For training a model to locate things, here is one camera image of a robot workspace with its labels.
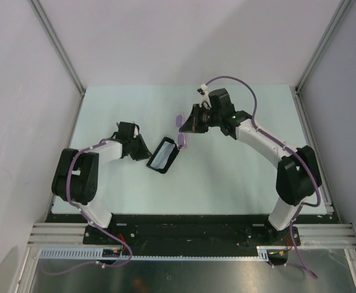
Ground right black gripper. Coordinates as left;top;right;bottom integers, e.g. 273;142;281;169
180;104;221;134

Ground pink purple sunglasses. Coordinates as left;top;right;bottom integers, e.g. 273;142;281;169
174;113;188;150

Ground light blue cleaning cloth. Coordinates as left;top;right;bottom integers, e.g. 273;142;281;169
151;142;175;169

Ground black glasses case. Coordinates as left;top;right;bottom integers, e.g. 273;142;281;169
146;137;180;174

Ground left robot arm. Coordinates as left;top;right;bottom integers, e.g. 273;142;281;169
51;121;151;244

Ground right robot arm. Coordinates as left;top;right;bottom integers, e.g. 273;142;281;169
179;85;322;245

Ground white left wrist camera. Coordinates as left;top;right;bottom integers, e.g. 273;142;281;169
133;126;140;138

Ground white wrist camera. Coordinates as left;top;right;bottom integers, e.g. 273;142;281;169
197;84;211;109
133;126;140;138

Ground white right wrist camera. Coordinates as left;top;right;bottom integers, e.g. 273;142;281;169
197;84;211;109

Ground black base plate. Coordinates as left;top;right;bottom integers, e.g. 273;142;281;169
45;213;340;266

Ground white slotted cable duct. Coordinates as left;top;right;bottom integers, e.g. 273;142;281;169
38;245;271;262

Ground left aluminium corner post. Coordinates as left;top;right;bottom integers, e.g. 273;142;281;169
27;0;86;98

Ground aluminium corner post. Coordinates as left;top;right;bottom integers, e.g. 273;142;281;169
294;0;355;94
27;0;86;98

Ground right aluminium corner post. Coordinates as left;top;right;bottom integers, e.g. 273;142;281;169
294;0;355;94

